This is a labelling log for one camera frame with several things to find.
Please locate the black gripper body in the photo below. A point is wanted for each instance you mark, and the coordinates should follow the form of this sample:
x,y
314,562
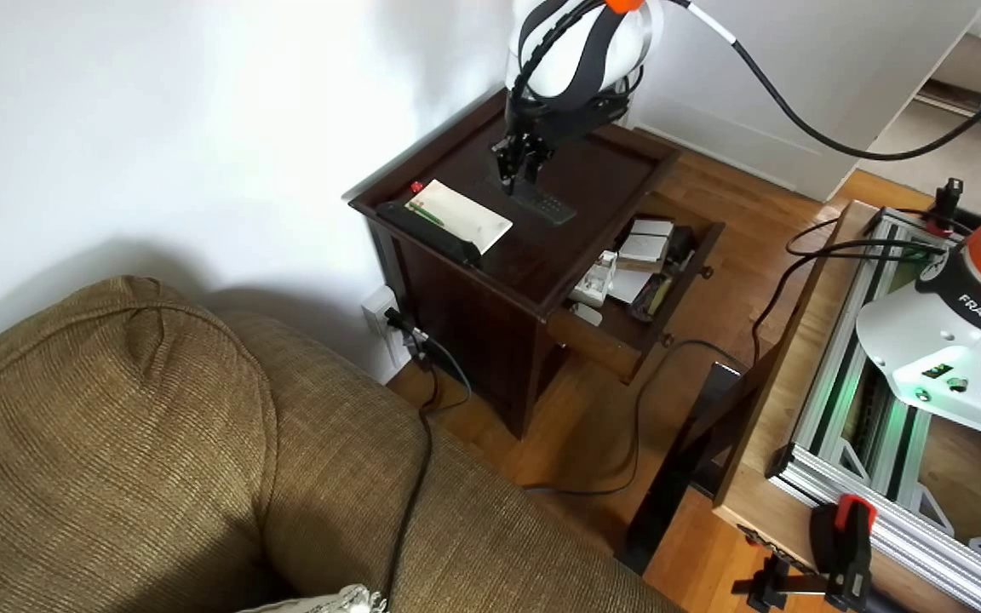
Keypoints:
x,y
565,113

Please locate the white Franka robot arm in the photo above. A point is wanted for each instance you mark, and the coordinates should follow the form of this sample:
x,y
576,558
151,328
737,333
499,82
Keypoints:
x,y
968,341

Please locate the plain black remote control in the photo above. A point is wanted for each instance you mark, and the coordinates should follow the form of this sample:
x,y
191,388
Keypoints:
x,y
438,230

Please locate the dark brown wooden side table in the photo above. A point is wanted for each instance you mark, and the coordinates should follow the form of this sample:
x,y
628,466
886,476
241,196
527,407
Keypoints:
x,y
604,172

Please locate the small red object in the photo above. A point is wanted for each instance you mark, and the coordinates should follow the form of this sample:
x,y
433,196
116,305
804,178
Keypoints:
x,y
414,189

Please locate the white plastic bottle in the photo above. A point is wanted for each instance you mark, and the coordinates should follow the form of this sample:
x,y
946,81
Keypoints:
x,y
593,281

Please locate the white box with dark band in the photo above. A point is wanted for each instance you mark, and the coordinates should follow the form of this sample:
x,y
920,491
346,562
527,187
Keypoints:
x,y
648,239

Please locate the small white box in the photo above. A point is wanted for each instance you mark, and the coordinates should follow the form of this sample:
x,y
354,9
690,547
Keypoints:
x,y
632,284

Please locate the open wooden table drawer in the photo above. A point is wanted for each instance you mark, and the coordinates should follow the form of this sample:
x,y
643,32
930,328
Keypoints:
x,y
628,334

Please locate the black metal support leg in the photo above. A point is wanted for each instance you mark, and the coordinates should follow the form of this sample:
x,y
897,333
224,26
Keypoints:
x,y
682,456

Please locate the small black clamp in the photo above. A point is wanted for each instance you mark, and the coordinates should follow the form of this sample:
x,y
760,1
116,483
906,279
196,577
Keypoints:
x,y
950,207

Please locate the white cloth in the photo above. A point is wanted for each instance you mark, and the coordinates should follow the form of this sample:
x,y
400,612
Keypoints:
x,y
332,600

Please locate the black bar clamp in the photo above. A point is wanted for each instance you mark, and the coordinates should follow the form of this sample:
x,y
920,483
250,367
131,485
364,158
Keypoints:
x,y
782,584

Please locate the tan fabric sofa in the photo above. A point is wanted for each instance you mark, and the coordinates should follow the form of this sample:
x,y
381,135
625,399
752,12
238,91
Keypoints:
x,y
116,456

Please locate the orange and black clamp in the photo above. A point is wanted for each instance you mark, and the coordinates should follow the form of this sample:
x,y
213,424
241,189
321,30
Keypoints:
x,y
850,547

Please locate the white wall outlet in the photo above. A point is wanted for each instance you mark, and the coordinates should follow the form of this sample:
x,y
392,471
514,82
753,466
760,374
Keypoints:
x,y
375,309

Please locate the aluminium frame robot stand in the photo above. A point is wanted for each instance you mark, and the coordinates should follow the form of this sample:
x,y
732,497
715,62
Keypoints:
x,y
886,547

